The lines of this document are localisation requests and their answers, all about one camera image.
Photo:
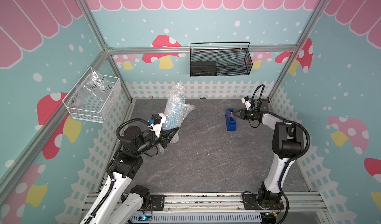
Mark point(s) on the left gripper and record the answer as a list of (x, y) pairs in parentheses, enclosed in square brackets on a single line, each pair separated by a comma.
[(163, 139)]

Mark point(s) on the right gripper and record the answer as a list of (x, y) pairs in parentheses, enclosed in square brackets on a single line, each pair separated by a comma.
[(242, 114)]

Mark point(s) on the blue tape dispenser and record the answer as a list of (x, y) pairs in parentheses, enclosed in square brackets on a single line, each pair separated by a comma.
[(231, 124)]

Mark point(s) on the blue glass bottle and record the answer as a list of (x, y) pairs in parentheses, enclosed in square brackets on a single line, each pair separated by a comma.
[(174, 112)]

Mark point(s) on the clear bubble wrap sheet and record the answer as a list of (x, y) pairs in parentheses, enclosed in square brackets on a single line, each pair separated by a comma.
[(180, 91)]

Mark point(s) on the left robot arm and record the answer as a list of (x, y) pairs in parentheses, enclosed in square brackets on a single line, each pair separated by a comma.
[(121, 171)]

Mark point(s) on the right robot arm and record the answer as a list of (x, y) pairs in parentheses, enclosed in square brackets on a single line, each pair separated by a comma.
[(290, 141)]

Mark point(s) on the black box in basket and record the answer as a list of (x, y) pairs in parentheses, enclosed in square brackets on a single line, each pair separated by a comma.
[(203, 68)]

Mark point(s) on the clear plastic bag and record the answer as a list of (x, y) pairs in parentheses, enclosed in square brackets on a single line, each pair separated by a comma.
[(96, 93)]

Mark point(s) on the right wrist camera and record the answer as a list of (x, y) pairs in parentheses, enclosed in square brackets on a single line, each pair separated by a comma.
[(247, 102)]

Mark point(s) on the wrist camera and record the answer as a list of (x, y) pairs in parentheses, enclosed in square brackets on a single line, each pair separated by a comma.
[(156, 123), (247, 102)]

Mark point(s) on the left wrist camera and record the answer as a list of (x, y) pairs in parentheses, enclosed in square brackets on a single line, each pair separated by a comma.
[(156, 123)]

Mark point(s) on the black wire mesh basket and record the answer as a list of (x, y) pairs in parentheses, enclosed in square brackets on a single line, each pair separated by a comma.
[(232, 58)]

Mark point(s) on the white wire mesh basket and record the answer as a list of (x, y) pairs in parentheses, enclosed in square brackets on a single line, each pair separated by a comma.
[(86, 115)]

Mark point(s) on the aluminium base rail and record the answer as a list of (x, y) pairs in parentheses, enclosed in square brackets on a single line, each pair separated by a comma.
[(204, 208)]

